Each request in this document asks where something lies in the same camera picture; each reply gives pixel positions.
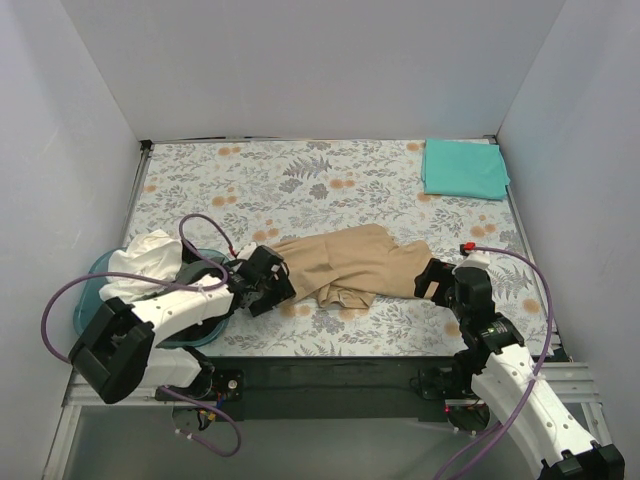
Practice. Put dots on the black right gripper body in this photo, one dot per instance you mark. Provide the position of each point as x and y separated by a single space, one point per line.
433 279

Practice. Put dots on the teal translucent laundry basket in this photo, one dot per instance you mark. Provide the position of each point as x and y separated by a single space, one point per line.
90 301

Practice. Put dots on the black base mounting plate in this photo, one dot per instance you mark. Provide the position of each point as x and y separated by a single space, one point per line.
334 405

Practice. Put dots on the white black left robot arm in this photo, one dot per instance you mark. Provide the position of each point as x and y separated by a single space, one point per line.
122 347

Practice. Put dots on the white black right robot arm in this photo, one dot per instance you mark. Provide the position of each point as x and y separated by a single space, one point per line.
498 368

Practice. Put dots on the aluminium extrusion rail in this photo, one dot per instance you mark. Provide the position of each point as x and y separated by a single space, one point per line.
572 382

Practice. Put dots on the tan t shirt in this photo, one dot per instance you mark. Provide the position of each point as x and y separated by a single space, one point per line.
352 266

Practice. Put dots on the floral patterned table mat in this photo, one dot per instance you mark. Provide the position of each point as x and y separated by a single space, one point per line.
229 194

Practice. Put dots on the folded teal t shirt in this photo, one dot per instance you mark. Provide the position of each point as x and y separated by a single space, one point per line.
464 169

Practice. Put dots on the white crumpled t shirt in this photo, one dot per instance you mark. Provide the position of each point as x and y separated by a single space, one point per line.
155 255

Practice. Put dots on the black crumpled t shirt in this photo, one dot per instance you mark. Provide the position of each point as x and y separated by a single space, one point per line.
190 274

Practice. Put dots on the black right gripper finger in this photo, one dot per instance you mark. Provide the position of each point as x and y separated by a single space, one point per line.
423 284
438 270

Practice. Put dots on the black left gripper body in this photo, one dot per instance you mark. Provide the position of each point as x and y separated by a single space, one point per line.
275 282

